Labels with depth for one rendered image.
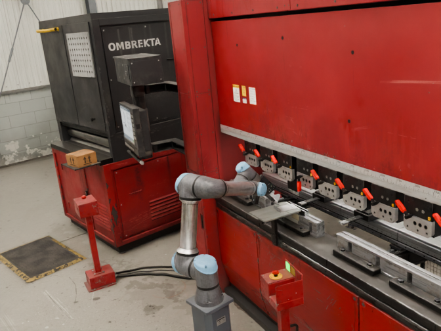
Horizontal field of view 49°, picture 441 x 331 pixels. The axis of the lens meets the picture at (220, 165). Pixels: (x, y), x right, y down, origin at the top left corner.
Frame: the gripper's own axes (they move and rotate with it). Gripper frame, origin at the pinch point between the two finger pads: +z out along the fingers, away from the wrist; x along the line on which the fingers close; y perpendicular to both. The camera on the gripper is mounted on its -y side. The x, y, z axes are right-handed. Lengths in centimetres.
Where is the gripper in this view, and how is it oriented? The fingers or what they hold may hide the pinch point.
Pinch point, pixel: (274, 203)
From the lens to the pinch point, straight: 300.0
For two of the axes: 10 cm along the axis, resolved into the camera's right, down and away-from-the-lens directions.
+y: 6.5, -7.6, 0.5
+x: -3.6, -2.5, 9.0
